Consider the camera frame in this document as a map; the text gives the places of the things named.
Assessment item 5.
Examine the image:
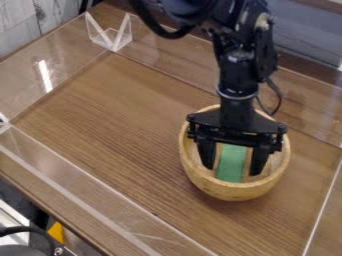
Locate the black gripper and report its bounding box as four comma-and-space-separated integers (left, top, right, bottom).
186, 93, 288, 176

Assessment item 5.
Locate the green rectangular block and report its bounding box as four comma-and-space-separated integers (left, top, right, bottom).
216, 144, 248, 183

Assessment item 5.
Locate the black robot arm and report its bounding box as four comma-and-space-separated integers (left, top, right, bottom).
129, 0, 288, 176

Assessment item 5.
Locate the brown wooden bowl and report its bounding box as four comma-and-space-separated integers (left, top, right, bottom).
178, 103, 293, 202

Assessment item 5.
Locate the yellow black device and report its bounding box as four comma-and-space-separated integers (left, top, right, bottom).
47, 220, 77, 256

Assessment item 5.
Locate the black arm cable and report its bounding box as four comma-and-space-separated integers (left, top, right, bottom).
256, 77, 285, 117

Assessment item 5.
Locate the clear acrylic tray wall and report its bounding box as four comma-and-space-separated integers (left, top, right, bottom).
0, 113, 217, 256

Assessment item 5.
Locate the clear acrylic corner bracket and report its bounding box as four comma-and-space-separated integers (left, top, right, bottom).
85, 13, 133, 52

